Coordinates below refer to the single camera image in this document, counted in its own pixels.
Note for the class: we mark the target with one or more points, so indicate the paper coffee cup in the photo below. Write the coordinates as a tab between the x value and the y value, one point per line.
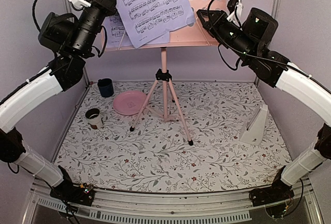
94	119

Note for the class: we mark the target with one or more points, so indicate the left aluminium frame post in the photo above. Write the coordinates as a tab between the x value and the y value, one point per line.
69	9

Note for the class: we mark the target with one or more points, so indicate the pink plate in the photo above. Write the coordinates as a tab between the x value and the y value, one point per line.
129	103

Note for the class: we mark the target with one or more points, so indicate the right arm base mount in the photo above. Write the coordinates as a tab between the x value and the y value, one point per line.
278	191

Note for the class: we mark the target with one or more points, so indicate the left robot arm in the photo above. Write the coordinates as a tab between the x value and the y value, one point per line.
71	39

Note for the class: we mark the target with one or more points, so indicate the pink music stand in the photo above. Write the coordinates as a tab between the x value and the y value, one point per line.
189	36

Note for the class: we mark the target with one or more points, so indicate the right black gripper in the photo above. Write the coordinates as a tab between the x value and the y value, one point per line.
217	16

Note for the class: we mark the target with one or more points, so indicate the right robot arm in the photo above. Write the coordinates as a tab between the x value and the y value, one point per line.
250	42

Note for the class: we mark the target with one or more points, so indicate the white metronome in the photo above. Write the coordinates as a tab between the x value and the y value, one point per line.
252	131

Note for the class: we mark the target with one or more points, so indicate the dark blue mug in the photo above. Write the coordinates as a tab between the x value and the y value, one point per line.
105	87

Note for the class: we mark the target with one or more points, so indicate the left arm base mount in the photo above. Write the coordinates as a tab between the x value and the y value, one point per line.
67	191

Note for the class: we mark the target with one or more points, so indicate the front aluminium rail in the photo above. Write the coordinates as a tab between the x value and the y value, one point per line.
114	206

